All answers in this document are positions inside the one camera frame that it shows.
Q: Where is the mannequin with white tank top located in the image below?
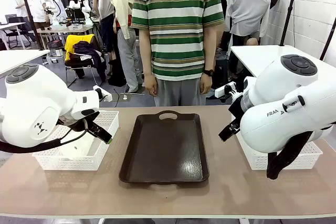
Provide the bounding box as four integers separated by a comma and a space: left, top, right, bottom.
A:
92, 0, 118, 63

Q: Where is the grey mannequin base plate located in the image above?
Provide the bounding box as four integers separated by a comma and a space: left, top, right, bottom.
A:
103, 92, 145, 103

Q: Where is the white office desk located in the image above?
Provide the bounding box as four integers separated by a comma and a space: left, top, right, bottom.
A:
0, 22, 27, 50

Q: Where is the person in white shirt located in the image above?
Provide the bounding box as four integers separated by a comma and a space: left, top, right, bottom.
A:
23, 0, 48, 29
10, 0, 27, 19

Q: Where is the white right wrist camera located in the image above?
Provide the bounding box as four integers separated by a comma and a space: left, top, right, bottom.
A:
214, 82, 241, 103

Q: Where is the person's right forearm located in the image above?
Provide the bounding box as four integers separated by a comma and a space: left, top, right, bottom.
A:
139, 45, 154, 76

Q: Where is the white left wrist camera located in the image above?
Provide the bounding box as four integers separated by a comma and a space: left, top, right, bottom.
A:
92, 84, 113, 103

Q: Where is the person in green striped shirt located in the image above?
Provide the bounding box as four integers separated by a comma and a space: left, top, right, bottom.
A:
131, 0, 226, 106

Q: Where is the mannequin with white shirt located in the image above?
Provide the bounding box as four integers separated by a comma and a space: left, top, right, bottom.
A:
226, 0, 271, 49

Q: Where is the person's left hand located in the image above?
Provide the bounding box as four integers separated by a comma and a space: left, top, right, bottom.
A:
199, 74, 213, 95

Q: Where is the black slanted stand pole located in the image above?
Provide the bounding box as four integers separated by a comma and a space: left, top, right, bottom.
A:
318, 16, 336, 61

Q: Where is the mannequin with cream shirt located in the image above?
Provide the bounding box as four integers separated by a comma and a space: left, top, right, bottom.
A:
109, 0, 144, 93

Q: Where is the slim black tripod stand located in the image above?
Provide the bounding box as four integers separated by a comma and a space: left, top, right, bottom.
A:
279, 0, 300, 47

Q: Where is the white perforated plastic basket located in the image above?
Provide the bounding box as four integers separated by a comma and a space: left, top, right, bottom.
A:
235, 131, 323, 171
31, 110, 119, 172

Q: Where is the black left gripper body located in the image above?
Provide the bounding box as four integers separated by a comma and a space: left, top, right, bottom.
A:
57, 110, 102, 133

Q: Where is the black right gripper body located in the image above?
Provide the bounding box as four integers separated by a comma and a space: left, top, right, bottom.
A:
227, 94, 249, 126

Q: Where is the black office chair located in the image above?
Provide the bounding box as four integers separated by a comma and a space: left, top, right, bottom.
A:
4, 15, 28, 49

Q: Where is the black metal frame chair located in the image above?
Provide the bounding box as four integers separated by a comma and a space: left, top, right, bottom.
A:
64, 56, 106, 88

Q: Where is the black right arm cable sleeve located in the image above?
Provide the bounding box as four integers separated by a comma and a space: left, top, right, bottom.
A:
266, 124, 336, 180

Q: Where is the person in black jacket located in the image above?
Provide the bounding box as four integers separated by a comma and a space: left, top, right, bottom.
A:
214, 0, 233, 50

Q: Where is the black red tool case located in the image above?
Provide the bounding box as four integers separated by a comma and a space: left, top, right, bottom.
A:
47, 39, 66, 57

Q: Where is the person's left forearm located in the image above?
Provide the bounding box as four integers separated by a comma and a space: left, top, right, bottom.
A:
203, 44, 221, 71

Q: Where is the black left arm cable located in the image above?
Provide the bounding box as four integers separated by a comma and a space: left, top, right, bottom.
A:
0, 119, 91, 154

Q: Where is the cluttered background work table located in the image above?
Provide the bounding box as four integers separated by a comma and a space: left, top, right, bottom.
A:
36, 23, 96, 41

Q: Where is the person's right hand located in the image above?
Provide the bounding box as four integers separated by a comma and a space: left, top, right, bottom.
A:
143, 73, 159, 97

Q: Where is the yellow garment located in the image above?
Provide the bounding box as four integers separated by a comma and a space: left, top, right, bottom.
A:
64, 34, 96, 62

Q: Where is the dark purple clothes pile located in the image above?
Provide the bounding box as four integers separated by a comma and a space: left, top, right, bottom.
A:
72, 40, 107, 78

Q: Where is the dark brown plastic tray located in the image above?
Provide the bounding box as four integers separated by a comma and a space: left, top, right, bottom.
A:
118, 110, 210, 185

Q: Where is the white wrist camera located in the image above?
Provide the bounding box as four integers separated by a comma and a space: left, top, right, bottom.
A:
214, 82, 241, 103
92, 84, 113, 103

